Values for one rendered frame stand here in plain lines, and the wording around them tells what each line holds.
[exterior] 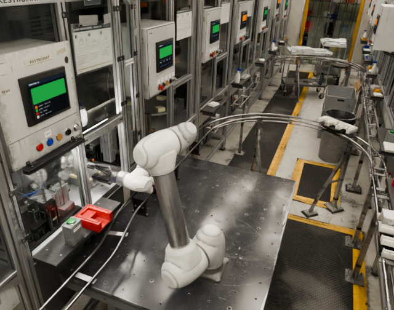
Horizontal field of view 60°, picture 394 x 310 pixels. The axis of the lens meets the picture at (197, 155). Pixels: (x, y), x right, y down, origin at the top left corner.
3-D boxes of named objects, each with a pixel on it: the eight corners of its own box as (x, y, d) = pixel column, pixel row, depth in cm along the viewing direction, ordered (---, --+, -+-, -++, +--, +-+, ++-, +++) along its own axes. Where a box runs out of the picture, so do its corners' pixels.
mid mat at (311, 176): (339, 211, 349) (339, 210, 348) (285, 198, 366) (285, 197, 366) (341, 167, 431) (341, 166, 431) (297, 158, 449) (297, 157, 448)
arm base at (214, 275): (231, 255, 196) (232, 248, 194) (219, 283, 178) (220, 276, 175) (202, 246, 202) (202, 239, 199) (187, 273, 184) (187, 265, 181)
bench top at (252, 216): (252, 355, 149) (253, 350, 147) (59, 278, 182) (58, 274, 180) (296, 184, 273) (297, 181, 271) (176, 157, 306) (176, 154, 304)
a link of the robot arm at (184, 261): (212, 274, 171) (182, 301, 156) (189, 265, 182) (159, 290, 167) (181, 127, 149) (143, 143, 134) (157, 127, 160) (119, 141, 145)
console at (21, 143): (20, 173, 138) (-9, 59, 116) (-31, 158, 147) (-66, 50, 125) (85, 135, 172) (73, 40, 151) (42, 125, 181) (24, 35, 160)
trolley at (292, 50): (282, 97, 674) (290, 47, 629) (277, 88, 724) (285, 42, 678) (326, 99, 670) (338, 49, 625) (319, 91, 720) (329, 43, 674)
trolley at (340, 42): (341, 87, 747) (352, 42, 702) (314, 85, 759) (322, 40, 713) (337, 77, 820) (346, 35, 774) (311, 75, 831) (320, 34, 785)
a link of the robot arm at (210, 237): (229, 258, 186) (233, 227, 176) (209, 277, 174) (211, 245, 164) (207, 244, 196) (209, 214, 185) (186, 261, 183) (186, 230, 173)
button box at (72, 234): (74, 246, 166) (70, 227, 160) (61, 242, 168) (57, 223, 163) (84, 237, 172) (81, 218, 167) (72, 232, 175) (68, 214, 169)
